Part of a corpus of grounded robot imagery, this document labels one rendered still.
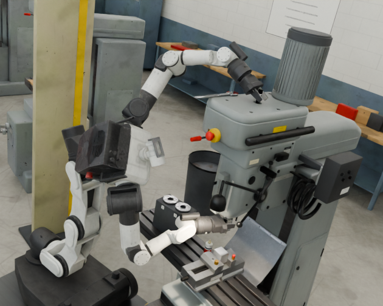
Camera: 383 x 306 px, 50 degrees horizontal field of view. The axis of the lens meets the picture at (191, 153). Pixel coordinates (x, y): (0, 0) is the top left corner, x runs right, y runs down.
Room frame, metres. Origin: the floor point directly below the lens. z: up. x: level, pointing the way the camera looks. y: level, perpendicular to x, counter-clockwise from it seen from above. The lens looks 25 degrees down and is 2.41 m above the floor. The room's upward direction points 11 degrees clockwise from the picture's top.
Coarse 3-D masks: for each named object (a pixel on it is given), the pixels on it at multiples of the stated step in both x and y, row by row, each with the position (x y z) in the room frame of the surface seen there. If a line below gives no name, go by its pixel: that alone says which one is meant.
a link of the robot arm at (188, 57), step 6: (180, 54) 1.92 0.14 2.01; (186, 54) 1.91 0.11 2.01; (192, 54) 1.91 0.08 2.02; (198, 54) 1.90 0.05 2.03; (180, 60) 1.91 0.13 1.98; (186, 60) 1.90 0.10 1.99; (192, 60) 1.90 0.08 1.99; (198, 60) 1.89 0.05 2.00; (174, 66) 1.89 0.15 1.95; (180, 66) 1.91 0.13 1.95; (174, 72) 1.92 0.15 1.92; (180, 72) 1.93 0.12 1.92
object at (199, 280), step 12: (228, 252) 1.87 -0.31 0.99; (192, 264) 1.71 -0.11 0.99; (204, 264) 1.73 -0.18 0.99; (228, 264) 1.76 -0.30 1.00; (240, 264) 1.80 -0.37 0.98; (180, 276) 1.68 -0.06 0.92; (192, 276) 1.62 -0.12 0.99; (204, 276) 1.64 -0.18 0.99; (216, 276) 1.69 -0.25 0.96; (228, 276) 1.74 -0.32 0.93; (192, 288) 1.60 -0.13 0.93; (204, 288) 1.62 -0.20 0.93
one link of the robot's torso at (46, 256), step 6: (48, 246) 1.93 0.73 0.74; (54, 246) 1.93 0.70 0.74; (60, 246) 1.97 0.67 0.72; (42, 252) 1.90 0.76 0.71; (48, 252) 1.90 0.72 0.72; (54, 252) 1.94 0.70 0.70; (42, 258) 1.88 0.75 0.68; (48, 258) 1.85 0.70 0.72; (54, 258) 1.84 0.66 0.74; (48, 264) 1.85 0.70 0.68; (54, 264) 1.82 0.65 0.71; (60, 264) 1.82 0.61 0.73; (54, 270) 1.82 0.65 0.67; (60, 270) 1.80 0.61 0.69; (60, 276) 1.80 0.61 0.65
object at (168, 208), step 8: (160, 200) 2.08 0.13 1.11; (168, 200) 2.08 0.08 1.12; (176, 200) 2.09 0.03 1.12; (160, 208) 2.06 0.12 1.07; (168, 208) 2.02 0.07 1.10; (176, 208) 2.01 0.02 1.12; (184, 208) 2.04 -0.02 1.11; (192, 208) 2.06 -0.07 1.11; (160, 216) 2.05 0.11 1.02; (168, 216) 2.02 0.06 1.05; (176, 216) 1.98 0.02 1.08; (160, 224) 2.04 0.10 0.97; (168, 224) 2.01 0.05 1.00
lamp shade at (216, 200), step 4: (216, 196) 1.56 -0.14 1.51; (220, 196) 1.56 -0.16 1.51; (212, 200) 1.55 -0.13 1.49; (216, 200) 1.54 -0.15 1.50; (220, 200) 1.54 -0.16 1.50; (224, 200) 1.55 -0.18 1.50; (212, 204) 1.54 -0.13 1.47; (216, 204) 1.53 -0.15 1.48; (220, 204) 1.53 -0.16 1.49; (224, 204) 1.55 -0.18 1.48; (212, 208) 1.54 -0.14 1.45; (216, 208) 1.53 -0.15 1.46; (220, 208) 1.53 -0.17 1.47; (224, 208) 1.55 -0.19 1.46
